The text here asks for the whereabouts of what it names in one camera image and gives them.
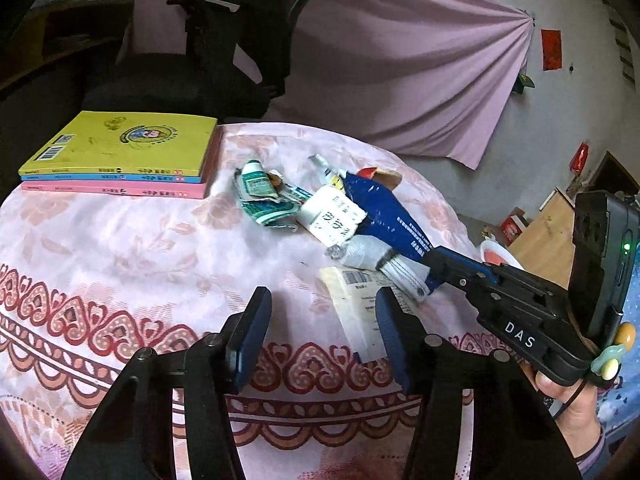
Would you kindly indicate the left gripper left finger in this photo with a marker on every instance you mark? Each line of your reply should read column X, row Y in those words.
column 129, row 436

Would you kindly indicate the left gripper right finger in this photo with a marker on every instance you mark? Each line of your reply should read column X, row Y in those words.
column 485, row 402

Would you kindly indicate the blue plastic package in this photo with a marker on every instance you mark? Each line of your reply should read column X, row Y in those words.
column 386, row 218

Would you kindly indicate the white label packet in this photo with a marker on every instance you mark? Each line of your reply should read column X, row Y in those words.
column 353, row 294

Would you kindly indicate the white skin cream box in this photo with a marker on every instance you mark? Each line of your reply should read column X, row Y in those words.
column 330, row 216

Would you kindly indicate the person's right hand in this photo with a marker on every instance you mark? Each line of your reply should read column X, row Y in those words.
column 578, row 423

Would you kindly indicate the wooden cabinet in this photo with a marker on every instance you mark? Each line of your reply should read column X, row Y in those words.
column 546, row 248

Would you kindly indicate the floral pink tablecloth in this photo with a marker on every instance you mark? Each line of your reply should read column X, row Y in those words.
column 89, row 279

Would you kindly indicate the red hanging bag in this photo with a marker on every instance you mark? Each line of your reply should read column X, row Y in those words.
column 578, row 162

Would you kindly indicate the grey crumpled tube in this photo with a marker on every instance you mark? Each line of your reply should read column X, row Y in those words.
column 366, row 252

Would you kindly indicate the pink book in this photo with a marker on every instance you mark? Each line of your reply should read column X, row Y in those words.
column 139, row 188

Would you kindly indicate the green crumpled wrapper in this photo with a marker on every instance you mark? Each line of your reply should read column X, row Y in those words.
column 267, row 198

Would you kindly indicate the yellow book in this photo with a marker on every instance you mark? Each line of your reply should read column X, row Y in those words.
column 125, row 143

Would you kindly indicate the pink hanging sheet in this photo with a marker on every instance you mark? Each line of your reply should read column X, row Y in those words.
column 416, row 77

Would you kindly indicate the black office chair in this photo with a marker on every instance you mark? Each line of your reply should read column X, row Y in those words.
column 237, row 60

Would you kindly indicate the black camera module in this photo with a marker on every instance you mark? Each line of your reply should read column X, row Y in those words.
column 605, row 237

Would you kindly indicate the red paper on wall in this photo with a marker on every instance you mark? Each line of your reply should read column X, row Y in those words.
column 551, row 45

